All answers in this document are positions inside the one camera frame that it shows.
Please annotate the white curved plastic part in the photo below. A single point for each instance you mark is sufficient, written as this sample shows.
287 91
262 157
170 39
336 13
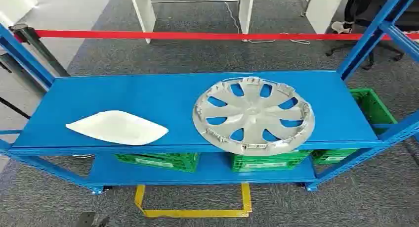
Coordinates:
117 127

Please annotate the red barrier belt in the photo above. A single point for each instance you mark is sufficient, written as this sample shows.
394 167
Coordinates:
183 35

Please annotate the green plastic crate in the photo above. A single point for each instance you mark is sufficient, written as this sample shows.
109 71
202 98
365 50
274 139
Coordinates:
371 107
163 161
268 162
332 156

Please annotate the black office chair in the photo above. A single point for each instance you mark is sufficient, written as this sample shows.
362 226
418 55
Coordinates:
363 9

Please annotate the blue metal shelf rack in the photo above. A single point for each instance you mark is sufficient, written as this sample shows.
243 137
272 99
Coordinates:
163 94

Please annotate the silver wheel hubcap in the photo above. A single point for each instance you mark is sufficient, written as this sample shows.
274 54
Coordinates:
252 115

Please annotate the white table frame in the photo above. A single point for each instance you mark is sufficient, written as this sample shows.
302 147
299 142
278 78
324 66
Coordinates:
246 9

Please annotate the white panel furniture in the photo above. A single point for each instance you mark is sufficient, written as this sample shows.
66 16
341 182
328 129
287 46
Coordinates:
324 9

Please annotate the yellow floor tape outline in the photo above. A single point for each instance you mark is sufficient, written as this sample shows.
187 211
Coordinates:
196 213

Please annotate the black stanchion post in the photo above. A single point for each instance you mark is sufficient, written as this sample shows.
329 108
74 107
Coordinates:
36 43

